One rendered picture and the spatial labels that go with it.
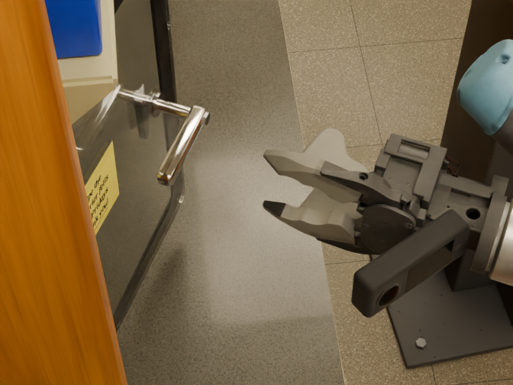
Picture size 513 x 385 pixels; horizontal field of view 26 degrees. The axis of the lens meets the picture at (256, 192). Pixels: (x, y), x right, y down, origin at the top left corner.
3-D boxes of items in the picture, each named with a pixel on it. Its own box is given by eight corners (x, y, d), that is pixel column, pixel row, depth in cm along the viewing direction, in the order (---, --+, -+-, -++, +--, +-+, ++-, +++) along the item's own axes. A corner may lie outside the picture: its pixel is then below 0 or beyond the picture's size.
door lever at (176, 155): (120, 176, 103) (118, 160, 100) (162, 102, 108) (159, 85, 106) (175, 193, 101) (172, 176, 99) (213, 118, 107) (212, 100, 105)
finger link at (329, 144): (281, 115, 100) (372, 161, 101) (259, 165, 97) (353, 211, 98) (291, 97, 98) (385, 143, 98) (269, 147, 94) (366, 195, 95)
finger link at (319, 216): (288, 186, 109) (377, 195, 104) (268, 233, 105) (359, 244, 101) (280, 164, 106) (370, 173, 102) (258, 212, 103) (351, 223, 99)
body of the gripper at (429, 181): (376, 179, 105) (501, 215, 103) (349, 250, 101) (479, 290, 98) (383, 128, 99) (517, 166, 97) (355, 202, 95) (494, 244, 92)
